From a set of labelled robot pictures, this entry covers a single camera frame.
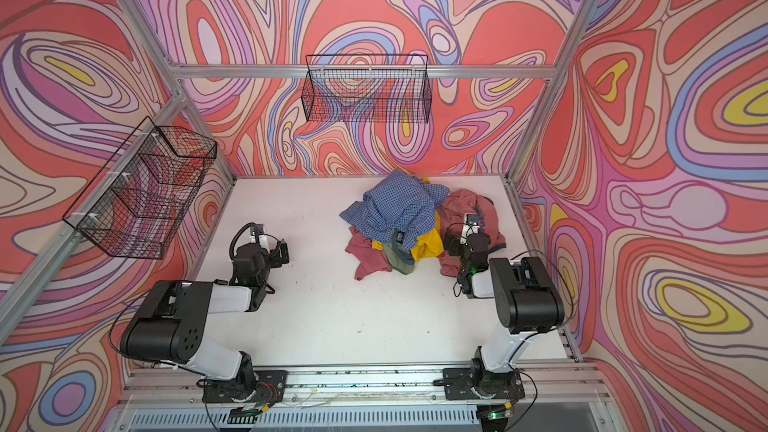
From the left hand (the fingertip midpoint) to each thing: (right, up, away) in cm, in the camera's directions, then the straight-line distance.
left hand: (272, 239), depth 94 cm
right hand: (+62, +1, +3) cm, 62 cm away
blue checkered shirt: (+41, +11, -1) cm, 42 cm away
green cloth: (+41, -6, 0) cm, 41 cm away
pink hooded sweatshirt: (+59, +8, +7) cm, 59 cm away
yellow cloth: (+50, -1, -6) cm, 51 cm away
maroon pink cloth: (+32, -7, -1) cm, 32 cm away
